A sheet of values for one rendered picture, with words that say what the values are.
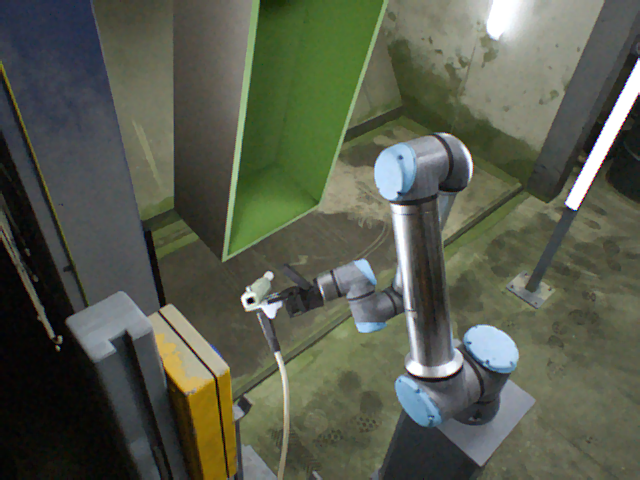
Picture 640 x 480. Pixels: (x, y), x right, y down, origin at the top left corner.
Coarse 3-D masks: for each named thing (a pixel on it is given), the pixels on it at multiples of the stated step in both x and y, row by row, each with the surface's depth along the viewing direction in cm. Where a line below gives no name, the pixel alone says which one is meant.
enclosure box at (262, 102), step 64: (192, 0) 147; (256, 0) 129; (320, 0) 191; (384, 0) 169; (192, 64) 162; (256, 64) 200; (320, 64) 206; (192, 128) 181; (256, 128) 229; (320, 128) 224; (192, 192) 205; (256, 192) 244; (320, 192) 245
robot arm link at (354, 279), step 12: (348, 264) 156; (360, 264) 154; (336, 276) 153; (348, 276) 153; (360, 276) 153; (372, 276) 153; (336, 288) 153; (348, 288) 153; (360, 288) 153; (372, 288) 155
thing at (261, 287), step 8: (264, 280) 168; (248, 288) 147; (256, 288) 152; (264, 288) 161; (248, 296) 145; (256, 296) 145; (264, 296) 157; (248, 304) 145; (256, 304) 146; (264, 304) 153; (264, 312) 156; (264, 320) 156; (264, 328) 156; (272, 328) 156; (272, 336) 156; (272, 344) 157; (272, 352) 158
